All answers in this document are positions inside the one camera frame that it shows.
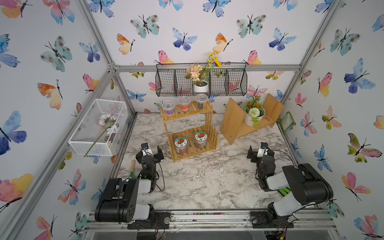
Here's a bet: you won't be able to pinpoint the tomato lid jar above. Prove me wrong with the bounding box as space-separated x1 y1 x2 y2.
174 137 189 156
195 131 208 150

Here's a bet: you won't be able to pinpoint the purple seed plastic jar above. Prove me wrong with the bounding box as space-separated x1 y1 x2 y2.
162 101 176 117

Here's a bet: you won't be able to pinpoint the red seed plastic jar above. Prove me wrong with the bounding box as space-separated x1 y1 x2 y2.
179 96 191 112

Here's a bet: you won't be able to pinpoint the dark seed plastic jar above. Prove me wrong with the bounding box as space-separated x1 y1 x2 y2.
196 94 209 110

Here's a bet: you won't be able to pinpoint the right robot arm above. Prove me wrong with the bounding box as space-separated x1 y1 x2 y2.
247 142 334 226

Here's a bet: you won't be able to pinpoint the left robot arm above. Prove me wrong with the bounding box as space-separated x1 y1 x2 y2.
95 143 164 224

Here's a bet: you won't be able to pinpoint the bamboo two-tier shelf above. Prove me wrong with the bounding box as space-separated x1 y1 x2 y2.
161 101 219 162

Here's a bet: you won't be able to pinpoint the green black work glove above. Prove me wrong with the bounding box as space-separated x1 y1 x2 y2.
278 187 292 197

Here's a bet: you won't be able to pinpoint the green framed small sign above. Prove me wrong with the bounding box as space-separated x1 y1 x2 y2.
279 112 296 132

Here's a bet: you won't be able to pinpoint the wooden angled plant stand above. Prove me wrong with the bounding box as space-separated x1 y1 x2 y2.
220 94 285 145

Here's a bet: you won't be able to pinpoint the potted red white flowers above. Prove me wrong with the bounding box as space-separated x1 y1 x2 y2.
244 96 266 128

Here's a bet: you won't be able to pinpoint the pink artificial flower stem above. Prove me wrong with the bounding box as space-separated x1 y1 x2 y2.
84 113 119 157

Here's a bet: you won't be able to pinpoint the white pot peach flowers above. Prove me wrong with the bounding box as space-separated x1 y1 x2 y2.
185 64 210 94

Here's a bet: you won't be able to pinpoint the yellow artificial flower sprig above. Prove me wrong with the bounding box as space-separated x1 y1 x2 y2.
207 52 222 69

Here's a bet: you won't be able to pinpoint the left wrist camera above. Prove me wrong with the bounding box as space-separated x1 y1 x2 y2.
141 142 150 156

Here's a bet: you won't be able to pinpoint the white mesh wall basket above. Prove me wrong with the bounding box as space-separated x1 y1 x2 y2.
68 99 128 157

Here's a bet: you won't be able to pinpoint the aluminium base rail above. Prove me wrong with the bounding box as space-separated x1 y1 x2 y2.
85 209 338 234

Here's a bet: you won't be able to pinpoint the black wire wall basket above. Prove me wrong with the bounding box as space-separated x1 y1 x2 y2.
155 63 248 97

